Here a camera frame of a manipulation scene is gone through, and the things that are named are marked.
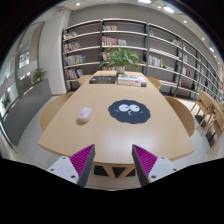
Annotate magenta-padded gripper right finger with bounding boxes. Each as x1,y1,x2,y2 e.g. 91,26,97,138
131,143,180,188

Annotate green plant on grey counter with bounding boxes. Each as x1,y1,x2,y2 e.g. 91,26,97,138
31,67,48,84

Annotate group of ceiling lights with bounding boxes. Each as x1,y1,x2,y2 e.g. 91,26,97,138
74,0,216,54

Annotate small green background plant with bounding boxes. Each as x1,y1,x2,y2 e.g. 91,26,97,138
0,94,12,109

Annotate group of slatted wooden chairs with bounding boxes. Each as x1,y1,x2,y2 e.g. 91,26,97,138
189,89,224,154

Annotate pink computer mouse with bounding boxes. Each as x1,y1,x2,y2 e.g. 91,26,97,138
77,106,93,123

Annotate white red-spined book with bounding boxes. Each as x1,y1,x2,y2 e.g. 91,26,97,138
116,79,148,88

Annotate dark cloud-shaped mouse pad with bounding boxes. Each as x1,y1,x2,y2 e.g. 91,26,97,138
107,99,152,125

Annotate grey shelf unit with books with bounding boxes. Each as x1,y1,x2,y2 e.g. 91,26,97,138
61,18,224,103

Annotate black book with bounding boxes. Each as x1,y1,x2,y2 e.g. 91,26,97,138
88,75,117,85

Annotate green plant in white pot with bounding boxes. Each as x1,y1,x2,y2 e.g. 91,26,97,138
97,46,148,75

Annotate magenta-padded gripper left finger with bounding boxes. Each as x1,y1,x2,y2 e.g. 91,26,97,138
46,143,97,188

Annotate white printed book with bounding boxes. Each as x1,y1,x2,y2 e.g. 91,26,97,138
117,73,148,85

